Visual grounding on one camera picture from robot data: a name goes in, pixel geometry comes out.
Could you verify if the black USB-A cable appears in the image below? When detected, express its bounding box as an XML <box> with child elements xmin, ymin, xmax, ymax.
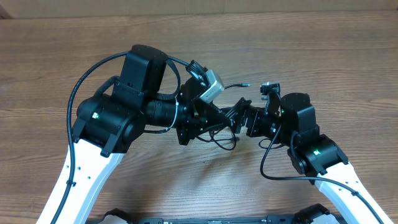
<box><xmin>195</xmin><ymin>124</ymin><xmax>240</xmax><ymax>152</ymax></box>

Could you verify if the black USB-C cable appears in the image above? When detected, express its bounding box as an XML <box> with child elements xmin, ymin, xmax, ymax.
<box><xmin>223</xmin><ymin>83</ymin><xmax>251</xmax><ymax>91</ymax></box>

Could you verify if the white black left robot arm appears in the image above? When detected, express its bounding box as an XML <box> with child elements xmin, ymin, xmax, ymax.
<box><xmin>38</xmin><ymin>45</ymin><xmax>233</xmax><ymax>223</ymax></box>

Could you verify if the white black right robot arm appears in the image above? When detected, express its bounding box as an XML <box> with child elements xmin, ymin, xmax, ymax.
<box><xmin>227</xmin><ymin>90</ymin><xmax>391</xmax><ymax>223</ymax></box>

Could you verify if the brown cardboard wall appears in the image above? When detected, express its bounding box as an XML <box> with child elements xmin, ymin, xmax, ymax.
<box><xmin>1</xmin><ymin>0</ymin><xmax>397</xmax><ymax>19</ymax></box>

